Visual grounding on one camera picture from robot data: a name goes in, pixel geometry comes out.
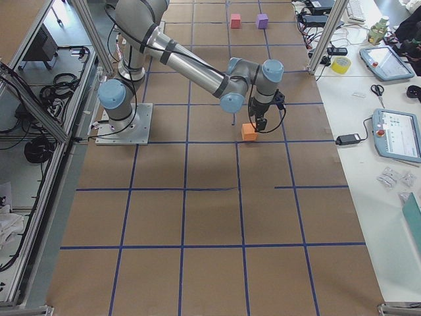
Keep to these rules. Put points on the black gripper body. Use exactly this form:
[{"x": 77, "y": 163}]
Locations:
[{"x": 258, "y": 110}]

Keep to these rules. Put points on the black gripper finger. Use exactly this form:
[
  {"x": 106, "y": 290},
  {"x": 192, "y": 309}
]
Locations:
[
  {"x": 251, "y": 117},
  {"x": 261, "y": 124}
]

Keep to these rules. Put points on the orange foam cube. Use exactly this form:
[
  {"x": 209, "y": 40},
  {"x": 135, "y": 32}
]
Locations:
[{"x": 248, "y": 132}]

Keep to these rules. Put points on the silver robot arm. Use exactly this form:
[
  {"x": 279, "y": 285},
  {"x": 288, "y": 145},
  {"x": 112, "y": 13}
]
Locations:
[{"x": 244, "y": 82}]

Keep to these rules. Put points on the purple foam cube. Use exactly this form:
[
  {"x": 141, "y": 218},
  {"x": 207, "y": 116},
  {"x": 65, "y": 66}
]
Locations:
[{"x": 262, "y": 21}]

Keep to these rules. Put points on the black power adapter brick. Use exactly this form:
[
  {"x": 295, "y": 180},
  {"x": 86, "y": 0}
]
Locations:
[{"x": 348, "y": 139}]

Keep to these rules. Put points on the red foam cube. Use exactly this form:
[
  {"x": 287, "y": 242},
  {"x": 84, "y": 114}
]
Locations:
[{"x": 235, "y": 21}]

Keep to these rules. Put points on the yellow tape roll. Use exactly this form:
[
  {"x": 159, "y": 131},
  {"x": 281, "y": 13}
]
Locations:
[{"x": 341, "y": 64}]

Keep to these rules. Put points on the brown paper table cover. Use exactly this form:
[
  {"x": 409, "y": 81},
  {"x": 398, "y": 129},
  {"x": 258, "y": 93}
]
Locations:
[{"x": 198, "y": 222}]

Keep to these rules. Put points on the far teach pendant tablet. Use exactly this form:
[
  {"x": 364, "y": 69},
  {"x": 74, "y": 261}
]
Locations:
[{"x": 384, "y": 63}]

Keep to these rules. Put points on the teach pendant tablet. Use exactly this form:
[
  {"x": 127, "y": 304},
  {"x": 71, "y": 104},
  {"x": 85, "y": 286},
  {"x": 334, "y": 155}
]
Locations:
[
  {"x": 396, "y": 135},
  {"x": 384, "y": 63}
]

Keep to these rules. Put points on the near teach pendant tablet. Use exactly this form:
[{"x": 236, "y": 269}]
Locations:
[{"x": 396, "y": 135}]

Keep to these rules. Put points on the teal folder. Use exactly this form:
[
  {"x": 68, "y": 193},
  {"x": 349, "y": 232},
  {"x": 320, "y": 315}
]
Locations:
[{"x": 411, "y": 212}]

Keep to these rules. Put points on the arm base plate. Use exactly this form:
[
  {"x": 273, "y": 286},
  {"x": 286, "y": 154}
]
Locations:
[{"x": 130, "y": 131}]

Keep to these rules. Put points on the black handled scissors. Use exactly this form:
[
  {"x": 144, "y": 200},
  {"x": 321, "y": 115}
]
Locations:
[{"x": 378, "y": 90}]

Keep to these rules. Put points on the aluminium frame post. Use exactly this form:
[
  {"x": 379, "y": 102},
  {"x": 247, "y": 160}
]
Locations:
[{"x": 335, "y": 15}]

